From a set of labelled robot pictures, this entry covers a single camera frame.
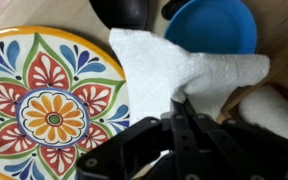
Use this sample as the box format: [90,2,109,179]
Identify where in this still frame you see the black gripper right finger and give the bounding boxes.
[183,98,288,180]

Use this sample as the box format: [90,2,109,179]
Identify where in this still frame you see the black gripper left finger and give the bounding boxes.
[75,99,202,180]

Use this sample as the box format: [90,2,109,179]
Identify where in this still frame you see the white paper towel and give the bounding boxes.
[108,27,272,127]

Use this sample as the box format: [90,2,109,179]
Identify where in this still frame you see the round painted yellow-rimmed board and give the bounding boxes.
[0,25,131,180]

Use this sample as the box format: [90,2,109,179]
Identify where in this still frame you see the blue bowl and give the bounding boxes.
[163,0,259,56]

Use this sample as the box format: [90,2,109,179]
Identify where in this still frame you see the wooden spice tray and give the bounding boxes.
[215,19,288,125]

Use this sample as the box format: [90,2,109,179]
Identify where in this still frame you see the black plastic serving spoon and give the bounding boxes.
[88,0,150,32]

